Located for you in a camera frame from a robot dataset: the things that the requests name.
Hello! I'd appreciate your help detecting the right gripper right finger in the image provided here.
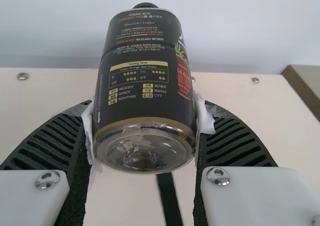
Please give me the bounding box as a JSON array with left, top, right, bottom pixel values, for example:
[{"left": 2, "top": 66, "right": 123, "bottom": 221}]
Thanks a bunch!
[{"left": 191, "top": 89, "right": 320, "bottom": 226}]

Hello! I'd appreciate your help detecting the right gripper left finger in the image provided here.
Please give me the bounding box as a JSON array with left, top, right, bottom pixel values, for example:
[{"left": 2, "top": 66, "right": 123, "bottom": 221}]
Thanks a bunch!
[{"left": 0, "top": 90, "right": 104, "bottom": 226}]

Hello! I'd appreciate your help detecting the dark coffee bottle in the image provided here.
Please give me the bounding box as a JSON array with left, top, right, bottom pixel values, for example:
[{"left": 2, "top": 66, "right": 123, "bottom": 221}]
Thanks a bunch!
[{"left": 93, "top": 2, "right": 196, "bottom": 174}]

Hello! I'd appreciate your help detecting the black strip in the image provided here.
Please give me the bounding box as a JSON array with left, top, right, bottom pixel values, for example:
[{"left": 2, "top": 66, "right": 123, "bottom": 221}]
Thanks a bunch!
[{"left": 156, "top": 171, "right": 185, "bottom": 226}]

